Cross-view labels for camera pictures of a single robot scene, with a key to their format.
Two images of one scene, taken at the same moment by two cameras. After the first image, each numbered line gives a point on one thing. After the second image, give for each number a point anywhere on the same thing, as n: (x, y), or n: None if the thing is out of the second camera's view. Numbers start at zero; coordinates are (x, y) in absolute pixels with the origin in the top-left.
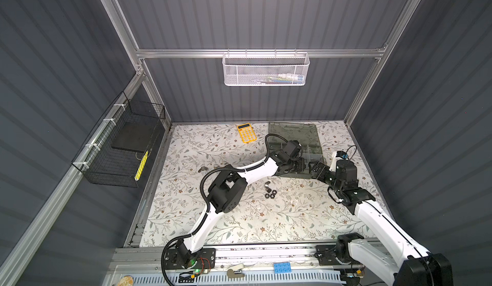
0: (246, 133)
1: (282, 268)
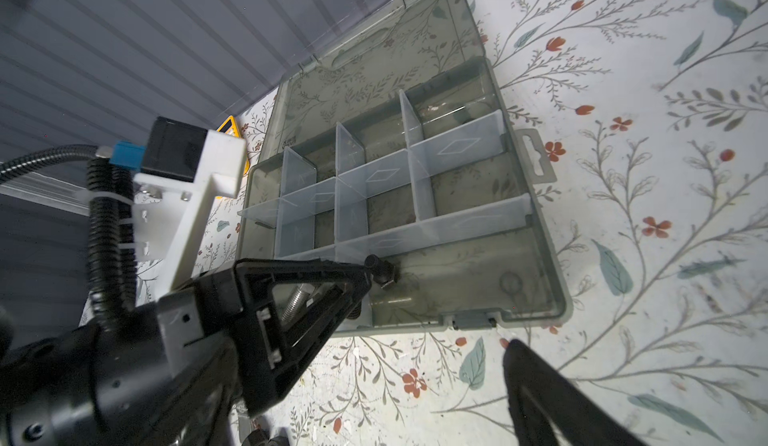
0: (230, 126)
1: None
